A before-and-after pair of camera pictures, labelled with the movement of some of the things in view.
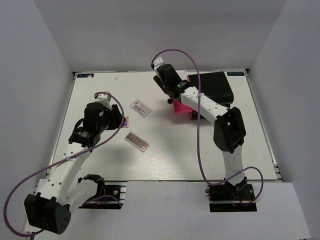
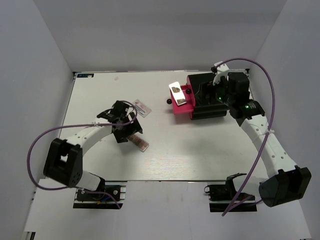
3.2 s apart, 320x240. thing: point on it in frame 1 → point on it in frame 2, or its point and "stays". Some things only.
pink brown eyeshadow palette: x=137 y=141 stays
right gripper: x=157 y=79 → x=223 y=82
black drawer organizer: x=215 y=85 stays
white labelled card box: x=140 y=108 stays
